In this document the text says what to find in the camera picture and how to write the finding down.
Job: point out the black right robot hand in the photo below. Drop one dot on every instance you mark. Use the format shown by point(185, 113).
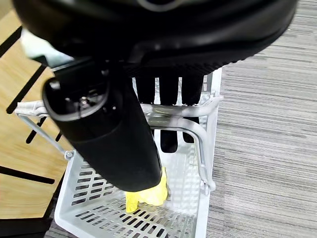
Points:
point(138, 44)

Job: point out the white plastic shopping basket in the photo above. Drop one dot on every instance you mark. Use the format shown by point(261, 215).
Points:
point(183, 188)

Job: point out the wooden shelf with black slots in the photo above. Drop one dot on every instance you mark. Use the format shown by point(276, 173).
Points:
point(22, 138)

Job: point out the yellow vegetable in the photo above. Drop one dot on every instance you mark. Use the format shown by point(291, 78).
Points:
point(151, 194)

